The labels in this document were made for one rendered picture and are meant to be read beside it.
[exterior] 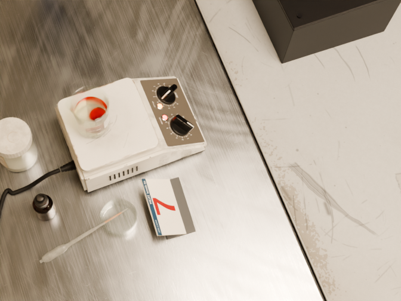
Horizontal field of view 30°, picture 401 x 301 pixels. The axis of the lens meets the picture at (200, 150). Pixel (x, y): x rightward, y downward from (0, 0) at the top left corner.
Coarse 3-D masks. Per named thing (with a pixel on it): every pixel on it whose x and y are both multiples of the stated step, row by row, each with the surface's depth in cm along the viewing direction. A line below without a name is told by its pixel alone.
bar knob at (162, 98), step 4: (172, 84) 115; (160, 88) 115; (164, 88) 115; (168, 88) 114; (172, 88) 114; (176, 88) 115; (160, 92) 115; (164, 92) 113; (168, 92) 113; (172, 92) 114; (160, 96) 114; (164, 96) 113; (168, 96) 114; (172, 96) 116; (164, 100) 114; (168, 100) 115; (172, 100) 115; (168, 104) 115
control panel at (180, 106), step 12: (144, 84) 114; (156, 84) 116; (168, 84) 117; (156, 96) 114; (180, 96) 117; (156, 108) 113; (168, 108) 114; (180, 108) 116; (156, 120) 112; (168, 120) 113; (192, 120) 116; (168, 132) 112; (192, 132) 115; (168, 144) 111; (180, 144) 112
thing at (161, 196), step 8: (152, 184) 112; (160, 184) 113; (152, 192) 111; (160, 192) 112; (168, 192) 114; (152, 200) 110; (160, 200) 112; (168, 200) 113; (160, 208) 111; (168, 208) 112; (160, 216) 110; (168, 216) 111; (176, 216) 112; (160, 224) 109; (168, 224) 110; (176, 224) 112; (168, 232) 110
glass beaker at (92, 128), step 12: (72, 96) 102; (84, 96) 105; (96, 96) 105; (108, 96) 103; (72, 108) 104; (108, 108) 102; (84, 120) 101; (96, 120) 102; (108, 120) 105; (84, 132) 106; (96, 132) 105
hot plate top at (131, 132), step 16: (128, 80) 112; (112, 96) 110; (128, 96) 111; (64, 112) 109; (112, 112) 109; (128, 112) 110; (144, 112) 110; (112, 128) 109; (128, 128) 109; (144, 128) 109; (80, 144) 107; (96, 144) 107; (112, 144) 108; (128, 144) 108; (144, 144) 108; (80, 160) 106; (96, 160) 107; (112, 160) 107
